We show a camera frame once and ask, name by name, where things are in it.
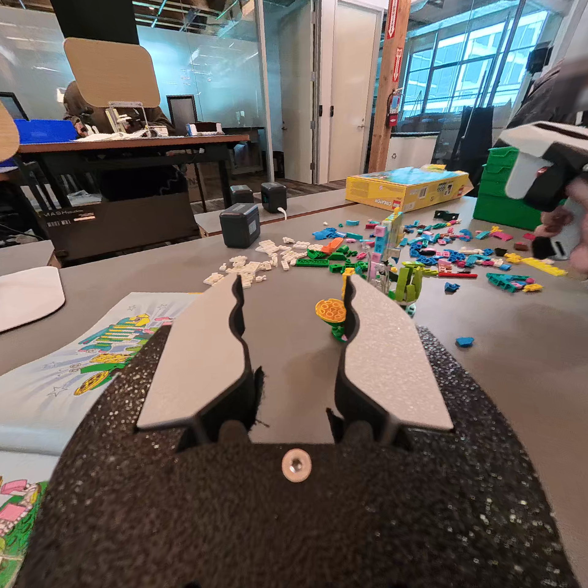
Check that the white recycling bin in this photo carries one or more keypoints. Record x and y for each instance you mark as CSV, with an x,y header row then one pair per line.
x,y
413,151

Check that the yellow toy brick box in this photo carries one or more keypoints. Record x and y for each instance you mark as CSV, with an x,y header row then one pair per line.
x,y
404,190

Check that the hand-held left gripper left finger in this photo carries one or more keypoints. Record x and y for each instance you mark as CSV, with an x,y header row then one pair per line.
x,y
197,367

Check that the grey desk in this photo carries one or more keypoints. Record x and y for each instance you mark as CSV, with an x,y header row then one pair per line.
x,y
505,367

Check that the pile of white toy bricks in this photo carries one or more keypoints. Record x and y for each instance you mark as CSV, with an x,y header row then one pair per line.
x,y
248,266

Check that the wooden pillar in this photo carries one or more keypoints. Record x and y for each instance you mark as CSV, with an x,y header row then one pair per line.
x,y
388,92

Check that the toy brick instruction booklet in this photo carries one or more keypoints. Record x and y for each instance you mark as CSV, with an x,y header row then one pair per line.
x,y
69,367

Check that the pile of colourful toy bricks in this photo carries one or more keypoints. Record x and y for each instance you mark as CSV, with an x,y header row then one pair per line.
x,y
459,257

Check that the wooden panel on stand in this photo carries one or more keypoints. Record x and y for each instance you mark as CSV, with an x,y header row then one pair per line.
x,y
112,73

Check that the person's right hand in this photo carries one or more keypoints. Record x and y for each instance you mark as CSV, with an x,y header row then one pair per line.
x,y
551,218

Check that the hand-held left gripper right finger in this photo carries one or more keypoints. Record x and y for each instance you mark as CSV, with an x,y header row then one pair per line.
x,y
390,367

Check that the black equipment case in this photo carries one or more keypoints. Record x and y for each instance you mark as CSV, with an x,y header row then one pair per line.
x,y
124,225

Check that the single blue toy brick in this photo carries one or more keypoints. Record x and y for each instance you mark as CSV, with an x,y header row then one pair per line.
x,y
465,342

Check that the black computer monitor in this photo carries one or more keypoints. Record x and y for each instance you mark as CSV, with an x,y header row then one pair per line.
x,y
181,115

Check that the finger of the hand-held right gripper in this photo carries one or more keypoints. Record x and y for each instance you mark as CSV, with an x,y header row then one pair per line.
x,y
521,177
523,135

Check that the small black power station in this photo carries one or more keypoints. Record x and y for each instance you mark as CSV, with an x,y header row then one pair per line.
x,y
273,196
241,194

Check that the stack of green bins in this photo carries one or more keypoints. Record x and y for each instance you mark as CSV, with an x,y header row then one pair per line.
x,y
496,202

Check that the brown wooden top table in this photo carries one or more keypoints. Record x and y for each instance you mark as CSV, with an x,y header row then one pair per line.
x,y
138,142

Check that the blue plastic bin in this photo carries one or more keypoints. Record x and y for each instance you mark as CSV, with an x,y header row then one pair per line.
x,y
43,131

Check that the white door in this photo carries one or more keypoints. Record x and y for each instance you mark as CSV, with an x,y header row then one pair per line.
x,y
353,92

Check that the red fire extinguisher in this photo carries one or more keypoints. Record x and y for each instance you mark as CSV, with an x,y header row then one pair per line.
x,y
394,112

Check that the colourful toy brick flower model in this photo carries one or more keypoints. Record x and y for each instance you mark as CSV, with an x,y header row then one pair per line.
x,y
330,310

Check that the large black power station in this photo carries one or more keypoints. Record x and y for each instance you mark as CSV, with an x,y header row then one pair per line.
x,y
239,225

